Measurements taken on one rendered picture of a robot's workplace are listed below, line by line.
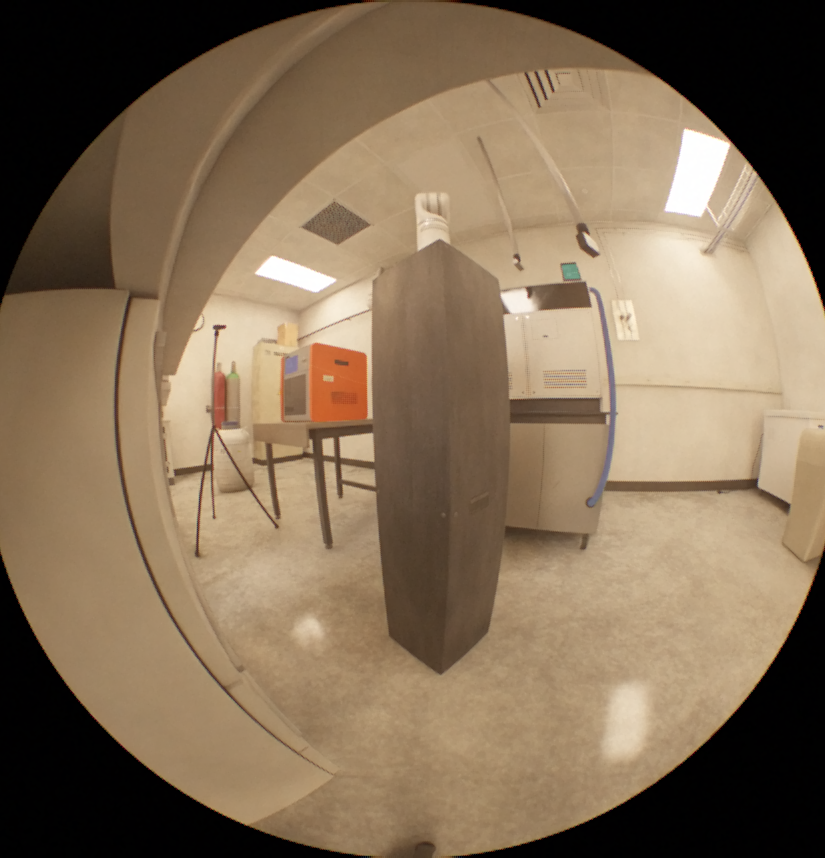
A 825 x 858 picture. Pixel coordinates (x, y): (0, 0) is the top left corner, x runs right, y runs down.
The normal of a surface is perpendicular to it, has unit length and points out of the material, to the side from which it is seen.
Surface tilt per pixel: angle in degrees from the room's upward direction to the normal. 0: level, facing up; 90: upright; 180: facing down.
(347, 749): 0
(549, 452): 90
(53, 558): 90
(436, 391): 90
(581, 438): 90
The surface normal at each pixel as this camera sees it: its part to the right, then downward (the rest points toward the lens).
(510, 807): -0.03, -1.00
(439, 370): -0.74, 0.06
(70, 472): 0.84, 0.01
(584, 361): -0.55, 0.07
